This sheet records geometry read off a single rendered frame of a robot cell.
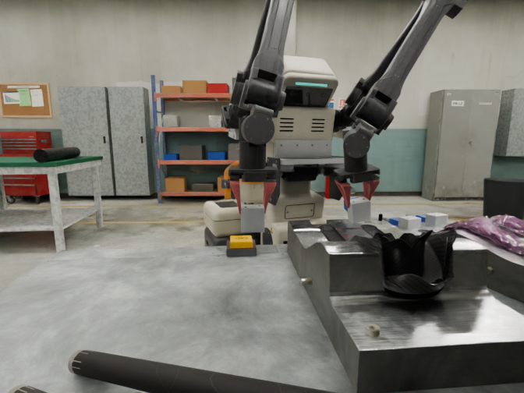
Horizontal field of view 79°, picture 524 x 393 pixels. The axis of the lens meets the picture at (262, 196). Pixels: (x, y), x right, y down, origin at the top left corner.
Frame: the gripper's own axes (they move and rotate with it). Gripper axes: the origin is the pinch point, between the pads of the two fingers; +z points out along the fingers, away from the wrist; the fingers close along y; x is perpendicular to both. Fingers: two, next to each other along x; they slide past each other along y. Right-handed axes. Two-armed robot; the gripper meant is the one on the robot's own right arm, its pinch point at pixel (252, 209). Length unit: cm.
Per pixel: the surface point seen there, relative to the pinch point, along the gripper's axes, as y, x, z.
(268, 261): 4.6, 7.5, 15.4
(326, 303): 10.7, -22.7, 10.0
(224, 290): -6.1, -7.4, 15.2
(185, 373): -8.7, -39.8, 7.0
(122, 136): -203, 522, -6
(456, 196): 394, 468, 93
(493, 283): 49, -12, 13
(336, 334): 10.7, -28.0, 11.8
